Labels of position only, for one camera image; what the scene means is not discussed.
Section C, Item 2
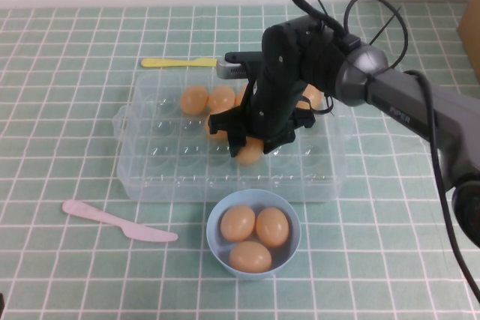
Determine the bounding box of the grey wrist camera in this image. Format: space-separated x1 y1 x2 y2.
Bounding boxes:
216 51 264 82

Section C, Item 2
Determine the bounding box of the brown egg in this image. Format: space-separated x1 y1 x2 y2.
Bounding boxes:
204 117 230 141
228 241 272 274
236 139 266 166
208 85 237 112
220 205 257 243
235 86 249 108
255 207 290 249
180 85 209 115
299 85 323 109

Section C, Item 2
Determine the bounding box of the long black cable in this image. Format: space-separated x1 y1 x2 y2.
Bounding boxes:
342 0 480 291

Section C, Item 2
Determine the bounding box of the light blue bowl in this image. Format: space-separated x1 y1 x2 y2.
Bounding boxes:
206 189 302 283

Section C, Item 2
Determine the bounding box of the pink plastic knife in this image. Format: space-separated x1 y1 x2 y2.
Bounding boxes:
61 200 179 243

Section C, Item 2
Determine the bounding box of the brown cardboard box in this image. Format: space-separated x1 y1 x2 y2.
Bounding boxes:
456 0 480 84

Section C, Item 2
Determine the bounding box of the transparent plastic egg box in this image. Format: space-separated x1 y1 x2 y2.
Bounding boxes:
112 70 353 205

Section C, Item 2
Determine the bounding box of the green checked tablecloth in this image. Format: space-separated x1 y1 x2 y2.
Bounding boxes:
0 1 480 320

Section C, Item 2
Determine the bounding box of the short thick black cable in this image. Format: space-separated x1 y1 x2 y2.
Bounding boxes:
287 0 362 49

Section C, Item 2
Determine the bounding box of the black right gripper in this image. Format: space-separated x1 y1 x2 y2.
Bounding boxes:
208 16 344 159

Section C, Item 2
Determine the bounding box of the yellow plastic knife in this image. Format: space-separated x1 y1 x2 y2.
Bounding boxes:
140 57 219 70

